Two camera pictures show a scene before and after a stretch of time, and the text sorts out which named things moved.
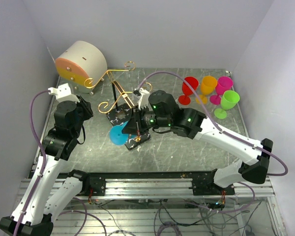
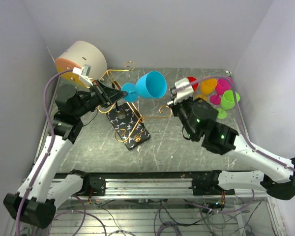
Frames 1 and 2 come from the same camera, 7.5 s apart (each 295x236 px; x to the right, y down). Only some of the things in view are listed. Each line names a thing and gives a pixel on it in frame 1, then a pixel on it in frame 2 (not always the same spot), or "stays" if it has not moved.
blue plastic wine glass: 117,137 → 151,84
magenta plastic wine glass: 224,83 stays
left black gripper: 85,106 → 106,96
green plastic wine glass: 229,100 stays
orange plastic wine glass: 209,83 stays
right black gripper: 131,127 → 175,105
